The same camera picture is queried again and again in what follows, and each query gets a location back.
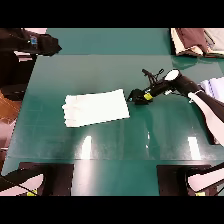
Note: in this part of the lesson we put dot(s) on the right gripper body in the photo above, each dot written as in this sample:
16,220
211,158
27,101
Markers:
140,96

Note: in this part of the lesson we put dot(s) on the white T-shirt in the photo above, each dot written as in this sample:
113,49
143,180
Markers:
96,107

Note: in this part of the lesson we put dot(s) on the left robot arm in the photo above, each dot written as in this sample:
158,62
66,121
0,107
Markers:
36,43

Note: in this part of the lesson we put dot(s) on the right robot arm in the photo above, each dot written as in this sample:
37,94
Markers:
186,87

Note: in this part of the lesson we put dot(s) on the blue garment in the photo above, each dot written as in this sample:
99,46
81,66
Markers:
215,86

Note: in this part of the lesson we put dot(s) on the brown garment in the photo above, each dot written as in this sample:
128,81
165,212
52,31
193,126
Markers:
193,38

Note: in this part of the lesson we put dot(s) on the black mounting plate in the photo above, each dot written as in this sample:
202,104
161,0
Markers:
56,178
171,180

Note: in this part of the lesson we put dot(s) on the grey garment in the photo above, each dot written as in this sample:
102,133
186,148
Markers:
215,35

